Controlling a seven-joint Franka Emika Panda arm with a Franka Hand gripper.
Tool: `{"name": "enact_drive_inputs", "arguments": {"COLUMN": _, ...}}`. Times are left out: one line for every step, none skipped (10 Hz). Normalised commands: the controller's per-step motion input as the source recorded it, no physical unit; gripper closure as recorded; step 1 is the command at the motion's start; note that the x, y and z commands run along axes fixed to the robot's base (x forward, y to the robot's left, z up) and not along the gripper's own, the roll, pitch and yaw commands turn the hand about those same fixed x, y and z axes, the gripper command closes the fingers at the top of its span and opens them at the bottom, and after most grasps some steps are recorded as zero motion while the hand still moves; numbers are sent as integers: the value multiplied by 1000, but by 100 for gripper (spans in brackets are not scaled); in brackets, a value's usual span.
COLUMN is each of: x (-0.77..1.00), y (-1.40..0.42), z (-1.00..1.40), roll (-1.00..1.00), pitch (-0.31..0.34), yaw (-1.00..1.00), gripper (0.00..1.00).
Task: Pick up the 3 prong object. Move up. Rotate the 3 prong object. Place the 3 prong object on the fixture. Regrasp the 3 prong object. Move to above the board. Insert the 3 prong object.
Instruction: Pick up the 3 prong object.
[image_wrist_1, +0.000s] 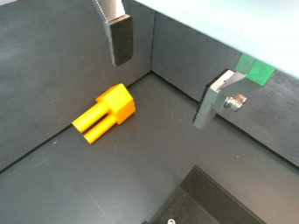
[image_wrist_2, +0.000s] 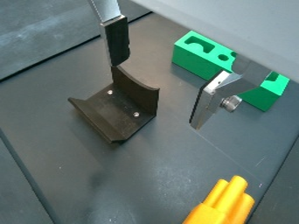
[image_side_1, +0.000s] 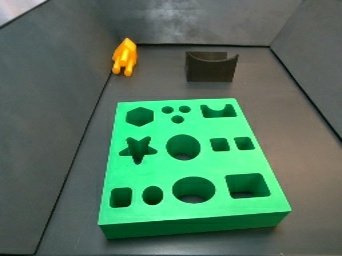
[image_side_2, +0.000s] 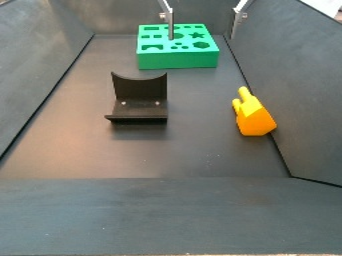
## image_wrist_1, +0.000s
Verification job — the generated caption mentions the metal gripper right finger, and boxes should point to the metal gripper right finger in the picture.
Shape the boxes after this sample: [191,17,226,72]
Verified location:
[194,69,260,129]

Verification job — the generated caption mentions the black curved fixture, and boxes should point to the black curved fixture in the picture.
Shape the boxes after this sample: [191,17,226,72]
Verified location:
[141,165,266,224]

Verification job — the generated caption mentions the yellow three prong object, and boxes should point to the yellow three prong object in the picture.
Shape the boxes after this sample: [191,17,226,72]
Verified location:
[72,84,136,144]

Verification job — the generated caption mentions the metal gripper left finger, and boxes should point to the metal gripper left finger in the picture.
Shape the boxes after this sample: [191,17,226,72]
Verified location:
[92,0,133,67]

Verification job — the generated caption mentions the green shape sorter block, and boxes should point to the green shape sorter block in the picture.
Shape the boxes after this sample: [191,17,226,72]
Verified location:
[235,53,275,87]

